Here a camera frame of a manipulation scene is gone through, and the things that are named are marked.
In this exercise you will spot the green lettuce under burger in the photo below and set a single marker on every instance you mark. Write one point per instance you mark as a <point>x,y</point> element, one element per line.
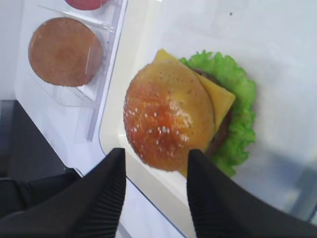
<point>234,79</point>

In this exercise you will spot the red tomato slice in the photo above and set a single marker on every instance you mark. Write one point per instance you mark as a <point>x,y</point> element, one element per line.
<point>86,4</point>

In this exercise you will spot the cream metal tray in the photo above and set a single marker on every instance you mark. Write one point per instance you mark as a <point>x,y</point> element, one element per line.
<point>275,42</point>

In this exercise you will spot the yellow cheese slice on burger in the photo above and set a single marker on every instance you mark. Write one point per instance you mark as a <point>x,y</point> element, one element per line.
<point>220,99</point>

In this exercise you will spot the sesame bun top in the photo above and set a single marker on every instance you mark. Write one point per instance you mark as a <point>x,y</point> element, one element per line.
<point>136,115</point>

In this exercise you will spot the brown meat patty in burger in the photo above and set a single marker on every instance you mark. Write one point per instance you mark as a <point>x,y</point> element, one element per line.
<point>222,132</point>

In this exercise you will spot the brown bun bottom in rack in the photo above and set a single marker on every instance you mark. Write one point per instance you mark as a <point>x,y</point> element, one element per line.
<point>65,52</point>

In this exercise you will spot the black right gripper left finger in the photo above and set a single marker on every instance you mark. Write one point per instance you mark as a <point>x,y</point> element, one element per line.
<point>90,208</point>

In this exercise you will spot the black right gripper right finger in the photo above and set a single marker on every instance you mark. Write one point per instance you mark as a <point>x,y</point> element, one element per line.
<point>222,209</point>

